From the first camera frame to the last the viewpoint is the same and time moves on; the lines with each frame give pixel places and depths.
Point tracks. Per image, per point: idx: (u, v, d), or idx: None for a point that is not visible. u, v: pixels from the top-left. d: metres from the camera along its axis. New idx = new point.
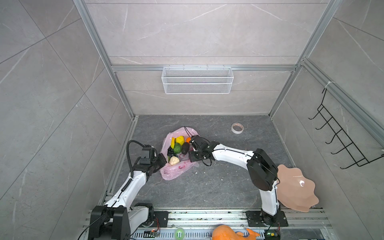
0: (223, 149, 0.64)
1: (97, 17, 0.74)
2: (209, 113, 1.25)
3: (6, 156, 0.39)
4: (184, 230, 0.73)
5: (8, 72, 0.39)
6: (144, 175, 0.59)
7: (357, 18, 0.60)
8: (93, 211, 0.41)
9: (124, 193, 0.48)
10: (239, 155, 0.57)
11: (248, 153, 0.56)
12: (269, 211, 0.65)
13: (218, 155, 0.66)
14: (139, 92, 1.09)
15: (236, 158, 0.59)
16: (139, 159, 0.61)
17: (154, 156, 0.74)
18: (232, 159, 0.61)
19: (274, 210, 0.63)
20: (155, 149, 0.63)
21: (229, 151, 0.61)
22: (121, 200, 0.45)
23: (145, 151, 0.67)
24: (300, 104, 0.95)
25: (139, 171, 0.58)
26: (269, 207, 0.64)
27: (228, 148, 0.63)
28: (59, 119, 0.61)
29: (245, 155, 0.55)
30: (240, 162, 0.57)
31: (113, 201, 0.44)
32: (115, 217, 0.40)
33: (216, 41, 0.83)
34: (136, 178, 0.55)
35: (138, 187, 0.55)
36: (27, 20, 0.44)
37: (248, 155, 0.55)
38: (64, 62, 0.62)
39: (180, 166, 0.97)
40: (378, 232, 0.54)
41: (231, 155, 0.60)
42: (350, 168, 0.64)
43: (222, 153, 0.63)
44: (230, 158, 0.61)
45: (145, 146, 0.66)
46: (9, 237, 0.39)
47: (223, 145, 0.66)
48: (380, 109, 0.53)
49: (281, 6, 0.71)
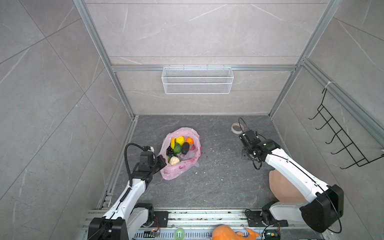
0: (285, 159, 0.51)
1: (97, 17, 0.74)
2: (209, 113, 1.25)
3: (6, 156, 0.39)
4: (184, 230, 0.73)
5: (8, 72, 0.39)
6: (143, 183, 0.58)
7: (357, 18, 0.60)
8: (91, 224, 0.40)
9: (123, 203, 0.47)
10: (306, 181, 0.45)
11: (321, 184, 0.44)
12: (275, 215, 0.64)
13: (275, 162, 0.53)
14: (139, 92, 1.09)
15: (300, 179, 0.46)
16: (138, 165, 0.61)
17: (154, 161, 0.73)
18: (291, 176, 0.49)
19: (281, 218, 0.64)
20: (154, 153, 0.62)
21: (291, 165, 0.49)
22: (120, 211, 0.44)
23: (143, 157, 0.65)
24: (300, 105, 0.95)
25: (138, 179, 0.58)
26: (280, 214, 0.61)
27: (292, 162, 0.50)
28: (59, 119, 0.61)
29: (316, 185, 0.43)
30: (302, 186, 0.46)
31: (112, 213, 0.44)
32: (113, 229, 0.40)
33: (216, 41, 0.83)
34: (135, 186, 0.54)
35: (137, 195, 0.54)
36: (27, 20, 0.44)
37: (318, 187, 0.43)
38: (64, 62, 0.62)
39: (180, 166, 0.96)
40: (378, 233, 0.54)
41: (292, 171, 0.48)
42: (350, 168, 0.64)
43: (281, 163, 0.51)
44: (289, 172, 0.49)
45: (145, 151, 0.65)
46: (9, 237, 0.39)
47: (288, 157, 0.52)
48: (380, 109, 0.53)
49: (281, 6, 0.71)
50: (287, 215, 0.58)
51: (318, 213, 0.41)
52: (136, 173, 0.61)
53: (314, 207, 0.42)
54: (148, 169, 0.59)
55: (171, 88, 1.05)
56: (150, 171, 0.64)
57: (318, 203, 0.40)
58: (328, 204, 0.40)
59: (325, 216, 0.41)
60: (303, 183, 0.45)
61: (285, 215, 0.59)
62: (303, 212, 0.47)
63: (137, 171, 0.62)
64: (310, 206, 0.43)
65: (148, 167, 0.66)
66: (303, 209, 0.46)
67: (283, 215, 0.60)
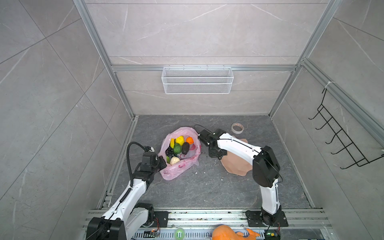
0: (229, 139, 0.62)
1: (97, 17, 0.74)
2: (209, 114, 1.24)
3: (6, 156, 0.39)
4: (184, 230, 0.73)
5: (8, 72, 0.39)
6: (144, 184, 0.58)
7: (357, 18, 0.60)
8: (90, 223, 0.40)
9: (122, 204, 0.47)
10: (246, 149, 0.56)
11: (256, 148, 0.55)
12: (268, 209, 0.65)
13: (223, 145, 0.65)
14: (139, 92, 1.09)
15: (241, 150, 0.58)
16: (140, 165, 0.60)
17: (156, 162, 0.73)
18: (237, 152, 0.61)
19: (274, 208, 0.64)
20: (157, 154, 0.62)
21: (234, 141, 0.61)
22: (119, 212, 0.44)
23: (145, 158, 0.65)
24: (300, 105, 0.95)
25: (139, 180, 0.57)
26: (269, 205, 0.64)
27: (235, 138, 0.62)
28: (59, 119, 0.61)
29: (252, 150, 0.55)
30: (245, 156, 0.58)
31: (111, 213, 0.44)
32: (112, 230, 0.40)
33: (216, 42, 0.83)
34: (135, 187, 0.54)
35: (137, 197, 0.54)
36: (27, 20, 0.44)
37: (254, 151, 0.54)
38: (64, 62, 0.62)
39: (180, 165, 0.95)
40: (378, 232, 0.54)
41: (235, 147, 0.60)
42: (350, 169, 0.64)
43: (227, 144, 0.62)
44: (235, 149, 0.61)
45: (146, 152, 0.65)
46: (9, 237, 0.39)
47: (231, 136, 0.63)
48: (379, 109, 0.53)
49: (281, 6, 0.71)
50: (271, 200, 0.61)
51: (261, 171, 0.52)
52: (138, 173, 0.61)
53: (256, 168, 0.53)
54: (150, 170, 0.63)
55: (171, 88, 1.05)
56: (151, 172, 0.64)
57: (256, 163, 0.51)
58: (264, 163, 0.52)
59: (265, 172, 0.52)
60: (245, 153, 0.57)
61: (270, 202, 0.62)
62: (254, 175, 0.57)
63: (138, 171, 0.62)
64: (254, 169, 0.54)
65: (150, 167, 0.66)
66: (253, 172, 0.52)
67: (270, 203, 0.63)
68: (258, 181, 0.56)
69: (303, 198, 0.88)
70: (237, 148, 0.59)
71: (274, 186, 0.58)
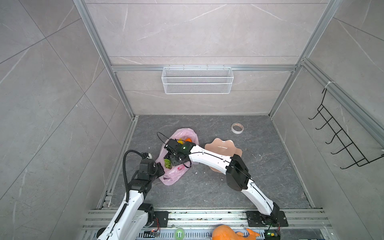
0: (201, 152, 0.63)
1: (97, 17, 0.74)
2: (209, 114, 1.24)
3: (6, 156, 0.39)
4: (184, 230, 0.73)
5: (8, 72, 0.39)
6: (141, 195, 0.56)
7: (357, 18, 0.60)
8: None
9: (118, 224, 0.45)
10: (218, 161, 0.59)
11: (225, 158, 0.59)
12: (264, 211, 0.66)
13: (195, 157, 0.65)
14: (139, 92, 1.09)
15: (214, 162, 0.60)
16: (137, 173, 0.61)
17: (154, 169, 0.72)
18: (210, 163, 0.62)
19: (268, 209, 0.64)
20: (155, 162, 0.76)
21: (206, 154, 0.62)
22: (115, 233, 0.43)
23: (143, 165, 0.63)
24: (300, 104, 0.95)
25: (135, 192, 0.55)
26: (261, 206, 0.65)
27: (205, 151, 0.63)
28: (59, 119, 0.61)
29: (222, 161, 0.58)
30: (217, 166, 0.61)
31: (106, 235, 0.42)
32: None
33: (216, 41, 0.83)
34: (131, 202, 0.52)
35: (133, 212, 0.52)
36: (27, 20, 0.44)
37: (224, 162, 0.58)
38: (64, 62, 0.62)
39: (179, 167, 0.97)
40: (377, 233, 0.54)
41: (208, 159, 0.61)
42: (350, 169, 0.64)
43: (199, 157, 0.63)
44: (207, 161, 0.62)
45: (144, 159, 0.63)
46: (9, 237, 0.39)
47: (202, 149, 0.64)
48: (379, 109, 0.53)
49: (281, 6, 0.71)
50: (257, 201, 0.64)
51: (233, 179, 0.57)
52: (134, 183, 0.59)
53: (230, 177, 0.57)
54: (147, 178, 0.64)
55: (171, 88, 1.05)
56: (149, 180, 0.62)
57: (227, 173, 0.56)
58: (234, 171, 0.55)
59: (236, 179, 0.55)
60: (217, 164, 0.59)
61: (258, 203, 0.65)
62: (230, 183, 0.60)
63: (135, 180, 0.60)
64: (229, 178, 0.58)
65: (148, 175, 0.64)
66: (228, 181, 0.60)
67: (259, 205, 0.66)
68: (235, 187, 0.61)
69: (303, 198, 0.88)
70: (209, 160, 0.61)
71: (251, 186, 0.61)
